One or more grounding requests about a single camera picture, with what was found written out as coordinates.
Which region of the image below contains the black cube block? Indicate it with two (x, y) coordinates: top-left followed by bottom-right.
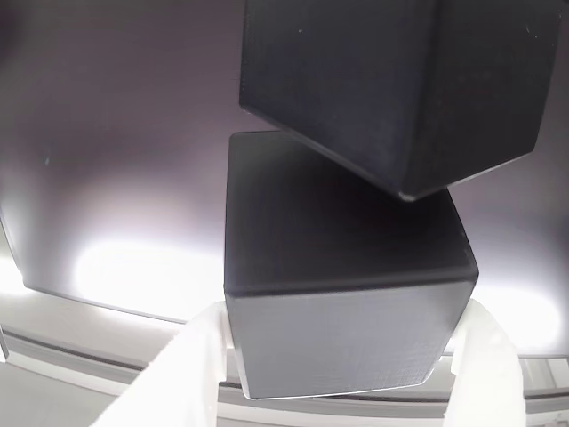
(238, 0), (562, 204)
(221, 131), (480, 400)

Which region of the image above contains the large black screen panel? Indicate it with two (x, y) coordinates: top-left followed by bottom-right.
(0, 0), (569, 361)

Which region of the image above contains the grey aluminium frame rail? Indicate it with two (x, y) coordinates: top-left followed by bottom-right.
(0, 322), (569, 427)

